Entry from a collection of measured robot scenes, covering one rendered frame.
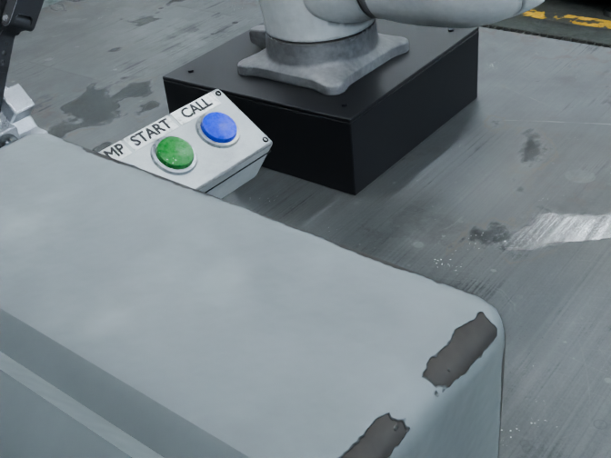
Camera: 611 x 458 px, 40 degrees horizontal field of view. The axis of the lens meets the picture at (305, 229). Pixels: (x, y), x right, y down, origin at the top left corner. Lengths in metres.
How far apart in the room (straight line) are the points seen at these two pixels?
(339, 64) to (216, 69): 0.20
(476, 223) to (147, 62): 0.78
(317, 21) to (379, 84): 0.11
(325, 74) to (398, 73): 0.10
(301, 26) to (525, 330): 0.50
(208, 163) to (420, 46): 0.62
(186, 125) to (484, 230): 0.45
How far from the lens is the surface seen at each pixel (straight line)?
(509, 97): 1.35
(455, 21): 1.05
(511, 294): 0.93
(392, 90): 1.12
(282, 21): 1.14
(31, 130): 0.80
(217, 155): 0.69
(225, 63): 1.27
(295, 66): 1.16
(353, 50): 1.15
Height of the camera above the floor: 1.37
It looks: 33 degrees down
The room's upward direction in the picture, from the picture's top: 6 degrees counter-clockwise
